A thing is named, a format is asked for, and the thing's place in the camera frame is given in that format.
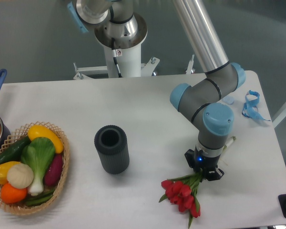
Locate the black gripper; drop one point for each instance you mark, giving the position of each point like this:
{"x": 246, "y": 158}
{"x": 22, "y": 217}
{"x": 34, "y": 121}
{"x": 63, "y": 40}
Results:
{"x": 206, "y": 160}

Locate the red tulip bouquet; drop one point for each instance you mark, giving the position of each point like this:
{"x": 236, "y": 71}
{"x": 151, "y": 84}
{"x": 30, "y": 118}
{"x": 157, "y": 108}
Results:
{"x": 182, "y": 191}

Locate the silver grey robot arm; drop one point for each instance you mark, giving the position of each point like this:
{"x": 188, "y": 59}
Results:
{"x": 121, "y": 32}

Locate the small pale blue cap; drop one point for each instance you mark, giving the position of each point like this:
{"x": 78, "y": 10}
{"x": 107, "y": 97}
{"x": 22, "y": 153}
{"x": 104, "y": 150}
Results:
{"x": 228, "y": 100}

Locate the tangled blue ribbon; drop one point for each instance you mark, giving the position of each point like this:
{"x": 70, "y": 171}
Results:
{"x": 250, "y": 110}

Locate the dark grey ribbed vase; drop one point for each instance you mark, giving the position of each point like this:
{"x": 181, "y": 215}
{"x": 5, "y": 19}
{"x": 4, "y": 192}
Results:
{"x": 111, "y": 144}

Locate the purple sweet potato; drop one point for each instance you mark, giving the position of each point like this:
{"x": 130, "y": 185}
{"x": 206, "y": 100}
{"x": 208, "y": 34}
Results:
{"x": 54, "y": 171}

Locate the green bok choy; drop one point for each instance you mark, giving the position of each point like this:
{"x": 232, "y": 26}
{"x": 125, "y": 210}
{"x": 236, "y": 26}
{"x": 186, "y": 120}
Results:
{"x": 38, "y": 155}

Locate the green bean pods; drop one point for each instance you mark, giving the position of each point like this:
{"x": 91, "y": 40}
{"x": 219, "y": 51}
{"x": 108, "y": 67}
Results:
{"x": 39, "y": 199}

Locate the cream white onion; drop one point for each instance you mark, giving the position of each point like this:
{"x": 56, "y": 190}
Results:
{"x": 20, "y": 176}

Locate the woven wicker basket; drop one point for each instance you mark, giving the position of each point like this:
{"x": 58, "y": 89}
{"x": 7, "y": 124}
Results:
{"x": 19, "y": 208}

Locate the dark green cucumber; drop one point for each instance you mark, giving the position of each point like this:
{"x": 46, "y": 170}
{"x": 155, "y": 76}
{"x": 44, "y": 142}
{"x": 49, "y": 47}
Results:
{"x": 14, "y": 151}

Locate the orange fruit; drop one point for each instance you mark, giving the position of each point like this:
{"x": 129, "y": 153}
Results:
{"x": 11, "y": 195}

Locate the yellow bell pepper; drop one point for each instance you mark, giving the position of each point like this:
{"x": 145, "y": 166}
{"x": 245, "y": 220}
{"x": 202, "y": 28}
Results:
{"x": 4, "y": 168}

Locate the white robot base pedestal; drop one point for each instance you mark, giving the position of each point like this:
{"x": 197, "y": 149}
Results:
{"x": 127, "y": 63}

